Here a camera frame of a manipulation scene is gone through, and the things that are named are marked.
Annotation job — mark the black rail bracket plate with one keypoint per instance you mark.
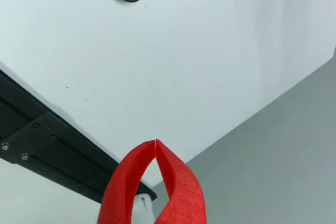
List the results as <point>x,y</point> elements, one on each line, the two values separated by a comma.
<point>34,134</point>

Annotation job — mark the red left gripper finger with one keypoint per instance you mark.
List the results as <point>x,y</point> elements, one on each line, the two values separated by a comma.
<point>183,195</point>
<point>118,190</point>

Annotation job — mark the silver bolt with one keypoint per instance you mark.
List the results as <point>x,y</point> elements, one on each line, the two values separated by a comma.
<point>5,145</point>
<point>25,156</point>

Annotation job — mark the black aluminium rail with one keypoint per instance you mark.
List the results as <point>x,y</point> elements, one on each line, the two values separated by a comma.
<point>65,161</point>

